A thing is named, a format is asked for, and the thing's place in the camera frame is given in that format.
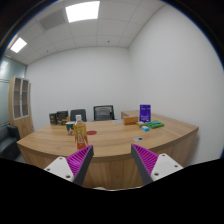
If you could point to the round grey disc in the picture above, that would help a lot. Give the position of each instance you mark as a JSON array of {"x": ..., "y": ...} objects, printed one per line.
[{"x": 118, "y": 122}]

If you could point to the round silver desk grommet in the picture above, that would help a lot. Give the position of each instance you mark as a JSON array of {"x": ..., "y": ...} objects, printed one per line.
[{"x": 138, "y": 139}]

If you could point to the small yellow box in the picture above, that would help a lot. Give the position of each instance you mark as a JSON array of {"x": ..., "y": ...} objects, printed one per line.
[{"x": 140, "y": 124}]

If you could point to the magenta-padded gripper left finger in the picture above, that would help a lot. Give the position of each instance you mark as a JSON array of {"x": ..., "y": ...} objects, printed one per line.
[{"x": 78, "y": 160}]

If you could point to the black mesh office chair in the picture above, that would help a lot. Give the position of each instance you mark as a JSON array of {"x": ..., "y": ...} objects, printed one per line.
[{"x": 103, "y": 113}]

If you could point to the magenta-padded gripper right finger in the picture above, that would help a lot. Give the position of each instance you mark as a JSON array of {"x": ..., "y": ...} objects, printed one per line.
[{"x": 146, "y": 160}]

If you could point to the green and white mug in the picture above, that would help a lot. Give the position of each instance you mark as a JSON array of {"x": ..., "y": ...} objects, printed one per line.
[{"x": 70, "y": 129}]

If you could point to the large square ceiling light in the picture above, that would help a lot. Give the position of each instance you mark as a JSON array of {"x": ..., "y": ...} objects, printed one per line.
[{"x": 82, "y": 11}]

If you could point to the small blue box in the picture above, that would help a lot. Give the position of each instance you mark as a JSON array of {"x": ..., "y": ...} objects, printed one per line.
[{"x": 145, "y": 128}]

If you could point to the wooden side desk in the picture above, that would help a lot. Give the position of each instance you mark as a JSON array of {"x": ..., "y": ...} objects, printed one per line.
[{"x": 130, "y": 113}]

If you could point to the small square ceiling light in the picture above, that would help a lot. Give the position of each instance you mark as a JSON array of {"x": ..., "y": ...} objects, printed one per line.
[{"x": 18, "y": 45}]

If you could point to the purple upright box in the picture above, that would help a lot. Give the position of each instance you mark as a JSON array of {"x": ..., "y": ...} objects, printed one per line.
[{"x": 145, "y": 113}]

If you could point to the yellow-labelled tea bottle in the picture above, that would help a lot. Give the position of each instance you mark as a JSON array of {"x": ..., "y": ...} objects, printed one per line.
[{"x": 81, "y": 135}]

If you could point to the orange wooden box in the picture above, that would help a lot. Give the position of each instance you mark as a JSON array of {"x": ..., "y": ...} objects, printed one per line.
[{"x": 130, "y": 120}]

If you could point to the green flat box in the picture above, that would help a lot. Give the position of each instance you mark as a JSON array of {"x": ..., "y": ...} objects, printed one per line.
[{"x": 155, "y": 124}]

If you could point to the grey ceiling vent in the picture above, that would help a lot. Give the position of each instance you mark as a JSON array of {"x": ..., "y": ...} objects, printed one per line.
[{"x": 52, "y": 20}]

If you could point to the wooden glass-door shelf unit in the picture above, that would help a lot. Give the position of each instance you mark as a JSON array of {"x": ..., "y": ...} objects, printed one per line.
[{"x": 23, "y": 125}]

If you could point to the black leather sofa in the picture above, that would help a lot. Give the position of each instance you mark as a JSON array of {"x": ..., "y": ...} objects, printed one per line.
[{"x": 9, "y": 141}]

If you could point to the tall dark carton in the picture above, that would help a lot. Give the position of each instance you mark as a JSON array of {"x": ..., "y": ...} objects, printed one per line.
[{"x": 52, "y": 119}]

